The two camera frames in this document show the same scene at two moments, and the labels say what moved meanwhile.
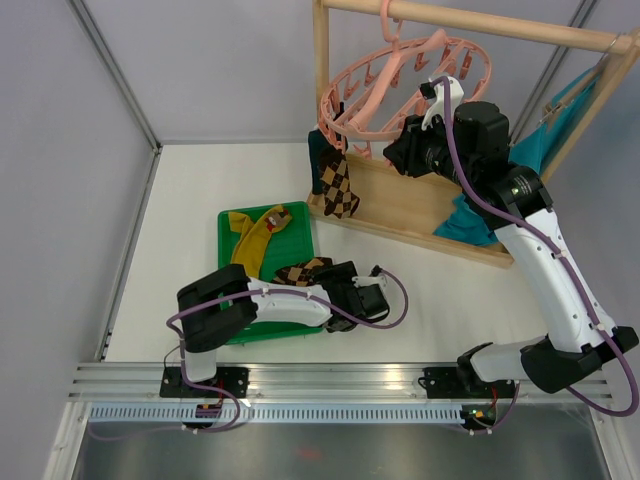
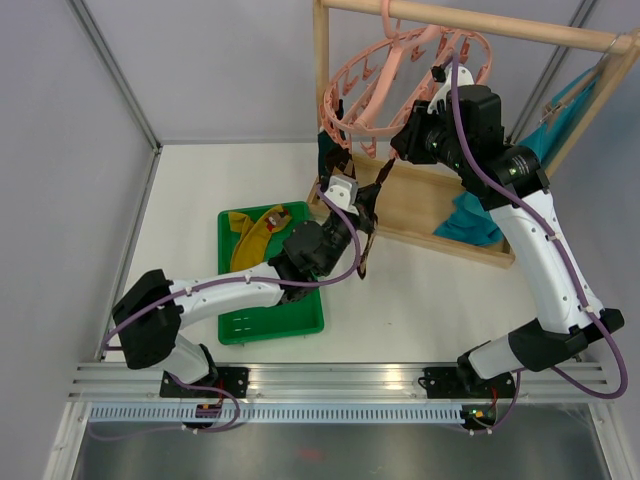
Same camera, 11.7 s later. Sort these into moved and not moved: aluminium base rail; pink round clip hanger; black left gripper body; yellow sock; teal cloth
Moved: black left gripper body; pink round clip hanger
Not moved: aluminium base rail; yellow sock; teal cloth
